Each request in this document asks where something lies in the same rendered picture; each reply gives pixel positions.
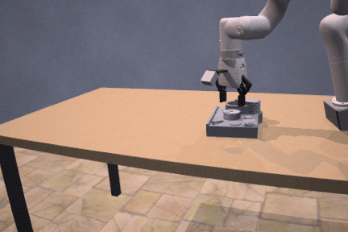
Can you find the silver gear with yellow arrow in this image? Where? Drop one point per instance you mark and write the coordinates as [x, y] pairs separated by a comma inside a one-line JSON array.
[[231, 114]]

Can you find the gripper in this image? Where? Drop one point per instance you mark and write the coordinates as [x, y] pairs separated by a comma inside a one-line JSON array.
[[237, 73]]

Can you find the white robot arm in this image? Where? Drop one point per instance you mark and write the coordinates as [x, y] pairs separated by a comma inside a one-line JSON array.
[[333, 29]]

